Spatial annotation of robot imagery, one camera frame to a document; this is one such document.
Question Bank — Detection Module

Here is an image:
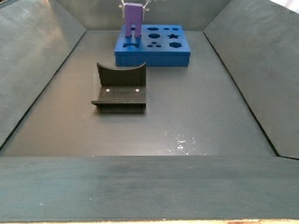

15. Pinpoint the purple double-square peg object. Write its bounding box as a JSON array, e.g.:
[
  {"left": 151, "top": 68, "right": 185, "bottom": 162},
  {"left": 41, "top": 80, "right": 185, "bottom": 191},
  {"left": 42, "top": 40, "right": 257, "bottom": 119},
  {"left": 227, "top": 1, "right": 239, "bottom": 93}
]
[{"left": 125, "top": 3, "right": 145, "bottom": 38}]

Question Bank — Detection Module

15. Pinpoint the blue shape-sorting board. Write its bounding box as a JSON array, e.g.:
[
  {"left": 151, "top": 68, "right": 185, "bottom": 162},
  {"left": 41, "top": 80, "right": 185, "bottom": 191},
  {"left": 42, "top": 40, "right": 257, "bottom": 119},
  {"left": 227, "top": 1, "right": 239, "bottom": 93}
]
[{"left": 115, "top": 24, "right": 191, "bottom": 67}]

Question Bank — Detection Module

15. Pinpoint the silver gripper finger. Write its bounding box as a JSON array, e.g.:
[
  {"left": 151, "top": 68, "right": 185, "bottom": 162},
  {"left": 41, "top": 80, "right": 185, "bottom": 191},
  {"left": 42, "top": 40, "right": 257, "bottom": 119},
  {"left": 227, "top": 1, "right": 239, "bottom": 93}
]
[
  {"left": 119, "top": 0, "right": 126, "bottom": 10},
  {"left": 143, "top": 0, "right": 153, "bottom": 13}
]

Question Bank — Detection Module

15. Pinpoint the black curved holder stand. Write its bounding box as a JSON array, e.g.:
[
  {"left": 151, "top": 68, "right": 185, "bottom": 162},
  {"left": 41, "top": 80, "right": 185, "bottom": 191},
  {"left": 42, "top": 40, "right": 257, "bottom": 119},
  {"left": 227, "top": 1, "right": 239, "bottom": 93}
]
[{"left": 91, "top": 64, "right": 146, "bottom": 114}]

